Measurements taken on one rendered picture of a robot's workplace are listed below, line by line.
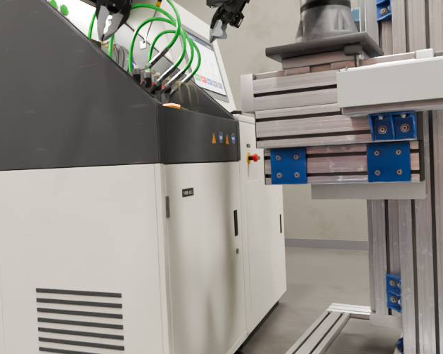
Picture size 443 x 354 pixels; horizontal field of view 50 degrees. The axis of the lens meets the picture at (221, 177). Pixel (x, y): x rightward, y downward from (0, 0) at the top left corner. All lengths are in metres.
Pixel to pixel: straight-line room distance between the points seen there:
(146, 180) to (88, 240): 0.26
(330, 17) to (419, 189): 0.44
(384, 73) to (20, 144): 1.07
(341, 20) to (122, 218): 0.76
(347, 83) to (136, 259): 0.74
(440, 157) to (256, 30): 3.49
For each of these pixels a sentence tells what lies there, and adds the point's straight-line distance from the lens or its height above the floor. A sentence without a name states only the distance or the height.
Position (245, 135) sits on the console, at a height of 0.90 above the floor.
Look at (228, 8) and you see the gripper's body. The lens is 1.90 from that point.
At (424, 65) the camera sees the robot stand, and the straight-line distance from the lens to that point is 0.94.
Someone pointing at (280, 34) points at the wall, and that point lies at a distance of 4.47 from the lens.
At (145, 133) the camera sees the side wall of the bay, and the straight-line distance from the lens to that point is 1.30.
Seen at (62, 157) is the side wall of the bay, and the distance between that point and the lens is 1.46.
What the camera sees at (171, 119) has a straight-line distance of 1.36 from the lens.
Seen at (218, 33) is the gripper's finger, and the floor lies 1.28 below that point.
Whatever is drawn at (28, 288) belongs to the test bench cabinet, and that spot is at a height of 0.43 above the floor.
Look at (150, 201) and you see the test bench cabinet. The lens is 1.30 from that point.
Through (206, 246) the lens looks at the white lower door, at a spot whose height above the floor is 0.51.
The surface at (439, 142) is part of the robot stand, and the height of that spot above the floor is 0.81.
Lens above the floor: 0.78
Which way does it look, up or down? 2 degrees down
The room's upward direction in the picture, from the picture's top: 3 degrees counter-clockwise
